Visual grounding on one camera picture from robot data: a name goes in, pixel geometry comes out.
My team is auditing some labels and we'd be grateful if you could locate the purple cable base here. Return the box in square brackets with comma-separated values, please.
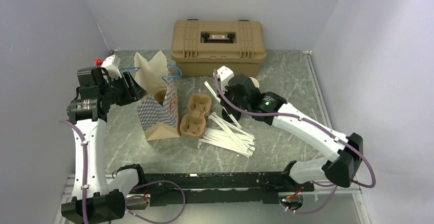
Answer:
[124, 180, 186, 224]
[279, 144, 376, 215]

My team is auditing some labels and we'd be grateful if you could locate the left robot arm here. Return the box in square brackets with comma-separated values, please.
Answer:
[60, 66, 147, 223]

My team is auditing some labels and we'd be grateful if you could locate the tan plastic toolbox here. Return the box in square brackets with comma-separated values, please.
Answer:
[170, 19, 267, 77]

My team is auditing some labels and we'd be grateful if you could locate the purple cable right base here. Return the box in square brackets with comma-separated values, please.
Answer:
[279, 144, 376, 215]

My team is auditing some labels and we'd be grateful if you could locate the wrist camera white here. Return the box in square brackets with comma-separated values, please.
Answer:
[94, 54, 122, 79]
[216, 65, 234, 93]

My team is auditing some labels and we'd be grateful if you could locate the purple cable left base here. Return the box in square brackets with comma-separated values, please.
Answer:
[124, 180, 186, 224]

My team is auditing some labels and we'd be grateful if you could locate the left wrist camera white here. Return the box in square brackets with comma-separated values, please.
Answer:
[94, 54, 122, 79]

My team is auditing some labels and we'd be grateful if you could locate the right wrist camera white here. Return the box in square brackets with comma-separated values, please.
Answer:
[216, 65, 234, 93]

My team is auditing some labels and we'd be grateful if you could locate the pile of wrapped straws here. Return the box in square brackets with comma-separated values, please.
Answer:
[198, 112, 256, 158]

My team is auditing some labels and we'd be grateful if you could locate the paper bag with blue handles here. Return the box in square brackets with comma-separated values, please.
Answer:
[131, 51, 183, 141]

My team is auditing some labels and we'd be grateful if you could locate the aluminium side rail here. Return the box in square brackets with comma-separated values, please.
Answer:
[302, 50, 360, 196]

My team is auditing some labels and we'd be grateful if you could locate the green paper cup stack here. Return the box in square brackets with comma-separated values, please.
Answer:
[250, 77, 260, 88]

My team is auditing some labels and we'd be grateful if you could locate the single white straw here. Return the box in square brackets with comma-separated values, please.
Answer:
[204, 81, 243, 129]

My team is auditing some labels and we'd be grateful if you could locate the black cup lid stack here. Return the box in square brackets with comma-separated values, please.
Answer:
[221, 109, 242, 123]

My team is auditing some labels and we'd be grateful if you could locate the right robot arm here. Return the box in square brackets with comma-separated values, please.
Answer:
[214, 71, 364, 191]

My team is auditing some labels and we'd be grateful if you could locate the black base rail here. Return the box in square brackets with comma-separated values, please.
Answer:
[136, 171, 314, 207]

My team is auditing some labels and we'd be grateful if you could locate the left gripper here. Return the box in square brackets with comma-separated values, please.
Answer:
[100, 71, 147, 106]

